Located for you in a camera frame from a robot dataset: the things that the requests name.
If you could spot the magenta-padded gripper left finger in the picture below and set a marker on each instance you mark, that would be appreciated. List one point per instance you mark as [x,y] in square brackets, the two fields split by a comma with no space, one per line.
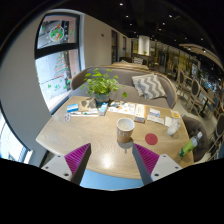
[75,160]

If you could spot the group of dining chairs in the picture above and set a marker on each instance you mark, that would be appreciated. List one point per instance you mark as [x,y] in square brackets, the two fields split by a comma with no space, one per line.
[195,90]

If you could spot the small blue white card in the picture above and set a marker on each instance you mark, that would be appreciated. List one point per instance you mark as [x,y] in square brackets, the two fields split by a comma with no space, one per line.
[72,107]

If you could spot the clear green-labelled drink bottle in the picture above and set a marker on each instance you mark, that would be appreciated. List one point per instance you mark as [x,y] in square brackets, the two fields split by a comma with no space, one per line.
[188,146]

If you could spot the grey curved sofa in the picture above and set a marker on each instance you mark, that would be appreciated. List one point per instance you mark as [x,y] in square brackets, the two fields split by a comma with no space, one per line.
[125,75]

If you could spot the white paper packet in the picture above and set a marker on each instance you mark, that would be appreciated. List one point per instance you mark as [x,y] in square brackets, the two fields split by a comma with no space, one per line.
[156,119]

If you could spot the potted green plant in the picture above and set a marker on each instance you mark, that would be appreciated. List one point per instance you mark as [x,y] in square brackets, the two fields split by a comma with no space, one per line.
[100,83]

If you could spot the black-framed window with decals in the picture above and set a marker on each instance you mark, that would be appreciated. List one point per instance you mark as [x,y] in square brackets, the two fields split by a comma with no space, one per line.
[56,73]

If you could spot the white round column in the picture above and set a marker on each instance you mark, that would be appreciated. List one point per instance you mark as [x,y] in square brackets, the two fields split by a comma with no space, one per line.
[143,45]

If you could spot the white blue small packet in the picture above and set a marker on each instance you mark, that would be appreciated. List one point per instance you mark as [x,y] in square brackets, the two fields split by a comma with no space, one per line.
[155,112]

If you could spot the white paper napkin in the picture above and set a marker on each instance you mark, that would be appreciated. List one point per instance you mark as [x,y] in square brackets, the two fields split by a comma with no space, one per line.
[168,121]

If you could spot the group of ceiling lights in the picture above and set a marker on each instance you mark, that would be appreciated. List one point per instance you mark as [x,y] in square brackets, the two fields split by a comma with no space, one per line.
[121,4]

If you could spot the clear plastic cup with straw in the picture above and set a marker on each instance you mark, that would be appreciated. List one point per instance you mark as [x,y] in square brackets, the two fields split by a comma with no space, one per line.
[173,128]

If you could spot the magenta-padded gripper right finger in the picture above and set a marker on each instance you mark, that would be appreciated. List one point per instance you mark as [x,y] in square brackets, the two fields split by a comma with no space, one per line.
[148,160]

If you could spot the grey white chevron cushion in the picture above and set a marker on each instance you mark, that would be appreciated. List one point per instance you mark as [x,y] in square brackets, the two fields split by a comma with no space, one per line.
[150,86]

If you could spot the brown cardboard box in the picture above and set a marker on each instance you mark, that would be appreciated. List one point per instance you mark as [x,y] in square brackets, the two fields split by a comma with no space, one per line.
[86,104]

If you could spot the yellow card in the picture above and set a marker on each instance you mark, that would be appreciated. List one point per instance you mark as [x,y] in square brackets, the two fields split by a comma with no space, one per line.
[175,114]

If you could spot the white colourful printed leaflet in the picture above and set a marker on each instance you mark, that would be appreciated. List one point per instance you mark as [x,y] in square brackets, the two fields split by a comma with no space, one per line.
[123,108]

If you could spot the long white blue packet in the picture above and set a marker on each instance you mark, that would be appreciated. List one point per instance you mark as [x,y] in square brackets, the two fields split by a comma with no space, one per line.
[83,113]

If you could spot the small blue white tissue box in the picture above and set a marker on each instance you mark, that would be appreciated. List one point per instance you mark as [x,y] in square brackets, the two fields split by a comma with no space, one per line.
[103,109]

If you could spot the brown mug, white inside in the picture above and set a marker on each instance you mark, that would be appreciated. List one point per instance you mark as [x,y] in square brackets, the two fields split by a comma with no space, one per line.
[125,133]

